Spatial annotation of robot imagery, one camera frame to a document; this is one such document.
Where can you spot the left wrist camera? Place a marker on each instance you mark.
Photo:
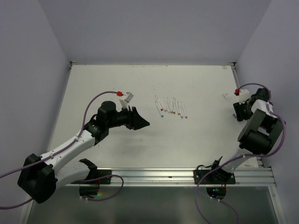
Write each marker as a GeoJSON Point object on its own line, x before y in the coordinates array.
{"type": "Point", "coordinates": [125, 99]}

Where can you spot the white pen grey tip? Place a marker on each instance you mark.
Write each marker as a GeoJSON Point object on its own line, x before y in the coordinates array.
{"type": "Point", "coordinates": [170, 103]}

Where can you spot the white pen blue cap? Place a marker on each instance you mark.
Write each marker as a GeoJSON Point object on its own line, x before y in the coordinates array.
{"type": "Point", "coordinates": [159, 110]}

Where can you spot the white pen light blue tip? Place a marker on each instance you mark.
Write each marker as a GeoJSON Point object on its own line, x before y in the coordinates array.
{"type": "Point", "coordinates": [181, 110]}

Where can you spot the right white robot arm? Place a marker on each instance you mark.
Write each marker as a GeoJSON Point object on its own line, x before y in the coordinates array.
{"type": "Point", "coordinates": [260, 133]}

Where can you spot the white pen magenta tip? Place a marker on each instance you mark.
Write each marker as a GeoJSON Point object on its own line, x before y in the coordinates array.
{"type": "Point", "coordinates": [174, 106]}

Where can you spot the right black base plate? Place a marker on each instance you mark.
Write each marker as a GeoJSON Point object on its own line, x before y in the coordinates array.
{"type": "Point", "coordinates": [218, 177]}

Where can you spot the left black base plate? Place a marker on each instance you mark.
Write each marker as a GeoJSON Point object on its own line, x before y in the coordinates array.
{"type": "Point", "coordinates": [97, 177]}

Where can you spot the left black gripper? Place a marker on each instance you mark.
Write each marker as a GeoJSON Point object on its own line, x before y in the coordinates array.
{"type": "Point", "coordinates": [135, 121]}

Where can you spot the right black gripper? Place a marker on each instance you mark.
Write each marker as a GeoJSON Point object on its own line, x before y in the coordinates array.
{"type": "Point", "coordinates": [240, 115]}

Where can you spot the aluminium front rail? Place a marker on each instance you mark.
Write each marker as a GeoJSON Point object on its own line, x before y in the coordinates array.
{"type": "Point", "coordinates": [165, 177]}

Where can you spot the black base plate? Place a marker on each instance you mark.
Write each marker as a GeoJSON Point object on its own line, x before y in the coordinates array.
{"type": "Point", "coordinates": [218, 177]}
{"type": "Point", "coordinates": [97, 177]}

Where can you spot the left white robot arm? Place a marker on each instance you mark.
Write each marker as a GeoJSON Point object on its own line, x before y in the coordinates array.
{"type": "Point", "coordinates": [43, 174]}

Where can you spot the white pen red cap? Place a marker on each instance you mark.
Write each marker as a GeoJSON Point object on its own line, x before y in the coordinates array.
{"type": "Point", "coordinates": [184, 110]}

